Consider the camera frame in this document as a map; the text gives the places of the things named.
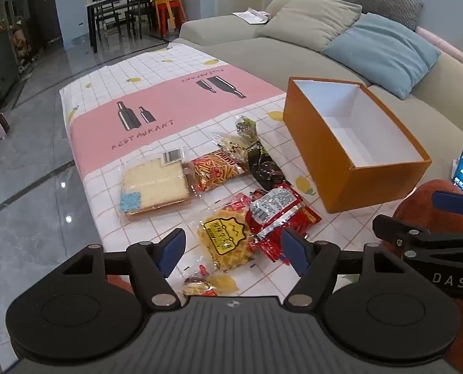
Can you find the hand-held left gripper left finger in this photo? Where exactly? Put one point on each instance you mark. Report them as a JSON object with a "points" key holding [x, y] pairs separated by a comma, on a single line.
{"points": [[173, 251]]}

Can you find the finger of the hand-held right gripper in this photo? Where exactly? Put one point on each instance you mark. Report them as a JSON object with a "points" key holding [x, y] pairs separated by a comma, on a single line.
{"points": [[394, 230], [453, 202]]}

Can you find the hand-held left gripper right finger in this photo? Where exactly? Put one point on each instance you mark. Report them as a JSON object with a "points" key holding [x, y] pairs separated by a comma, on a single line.
{"points": [[295, 251]]}

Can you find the red snack packet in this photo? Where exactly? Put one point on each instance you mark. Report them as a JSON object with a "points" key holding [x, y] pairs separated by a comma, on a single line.
{"points": [[301, 220]]}

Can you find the red packet with silver label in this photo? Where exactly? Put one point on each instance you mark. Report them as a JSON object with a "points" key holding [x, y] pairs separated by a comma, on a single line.
{"points": [[274, 206]]}

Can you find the sliced bread packet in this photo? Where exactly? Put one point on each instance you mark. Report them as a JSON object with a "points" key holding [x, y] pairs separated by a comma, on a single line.
{"points": [[153, 187]]}

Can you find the orange cardboard box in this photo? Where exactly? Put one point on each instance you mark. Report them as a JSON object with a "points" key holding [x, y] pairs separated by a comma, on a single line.
{"points": [[313, 144]]}

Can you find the rust brown cloth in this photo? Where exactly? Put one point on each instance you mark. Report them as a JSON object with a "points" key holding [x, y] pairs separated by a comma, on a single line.
{"points": [[414, 202]]}

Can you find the small clear pastry packet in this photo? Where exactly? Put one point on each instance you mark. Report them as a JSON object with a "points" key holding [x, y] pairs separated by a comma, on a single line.
{"points": [[212, 284]]}

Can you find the yellow waffle packet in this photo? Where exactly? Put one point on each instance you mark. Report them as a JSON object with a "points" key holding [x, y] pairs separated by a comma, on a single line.
{"points": [[223, 241]]}

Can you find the small red yellow packet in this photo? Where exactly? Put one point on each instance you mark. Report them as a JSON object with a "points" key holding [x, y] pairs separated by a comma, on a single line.
{"points": [[237, 201]]}

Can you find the dark glossy snack packet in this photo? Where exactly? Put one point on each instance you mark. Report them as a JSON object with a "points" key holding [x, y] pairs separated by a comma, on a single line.
{"points": [[266, 167]]}

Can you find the stick snack packet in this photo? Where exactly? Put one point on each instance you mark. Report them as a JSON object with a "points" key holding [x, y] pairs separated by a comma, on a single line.
{"points": [[215, 167]]}

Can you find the clear nut snack packet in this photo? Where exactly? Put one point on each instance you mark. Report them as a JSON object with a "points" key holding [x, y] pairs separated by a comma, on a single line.
{"points": [[231, 144]]}

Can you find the small green dark packet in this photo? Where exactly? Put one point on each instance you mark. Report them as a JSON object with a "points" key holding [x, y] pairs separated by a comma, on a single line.
{"points": [[245, 126]]}

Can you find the pink white printed tablecloth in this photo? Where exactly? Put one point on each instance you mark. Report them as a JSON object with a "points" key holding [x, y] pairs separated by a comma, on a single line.
{"points": [[157, 97]]}

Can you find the pink cushion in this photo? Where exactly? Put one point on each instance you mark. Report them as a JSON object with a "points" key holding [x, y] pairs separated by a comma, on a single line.
{"points": [[445, 45]]}

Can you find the light blue pillow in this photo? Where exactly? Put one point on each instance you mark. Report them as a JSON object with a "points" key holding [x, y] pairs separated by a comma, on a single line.
{"points": [[383, 54]]}

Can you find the beige sofa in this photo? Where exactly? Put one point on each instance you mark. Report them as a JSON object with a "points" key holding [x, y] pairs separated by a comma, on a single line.
{"points": [[254, 54]]}

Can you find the striped grey pillow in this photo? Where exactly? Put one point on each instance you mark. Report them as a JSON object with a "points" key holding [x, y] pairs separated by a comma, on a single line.
{"points": [[387, 0]]}

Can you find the beige pillow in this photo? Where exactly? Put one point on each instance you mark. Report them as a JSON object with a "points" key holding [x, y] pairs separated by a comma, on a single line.
{"points": [[313, 19]]}

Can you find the white papers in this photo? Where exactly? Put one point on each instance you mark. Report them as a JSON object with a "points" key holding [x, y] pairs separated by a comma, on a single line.
{"points": [[250, 15]]}

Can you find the red stool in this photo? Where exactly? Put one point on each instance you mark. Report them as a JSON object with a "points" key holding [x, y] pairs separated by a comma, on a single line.
{"points": [[171, 9]]}

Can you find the black dining chair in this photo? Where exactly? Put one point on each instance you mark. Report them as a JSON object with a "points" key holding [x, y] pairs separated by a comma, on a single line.
{"points": [[138, 7], [106, 17]]}

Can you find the dining table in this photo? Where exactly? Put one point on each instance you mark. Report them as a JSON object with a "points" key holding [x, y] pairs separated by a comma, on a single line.
{"points": [[110, 3]]}

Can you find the cluttered shelf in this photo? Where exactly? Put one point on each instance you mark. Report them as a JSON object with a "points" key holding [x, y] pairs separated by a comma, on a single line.
{"points": [[23, 43]]}

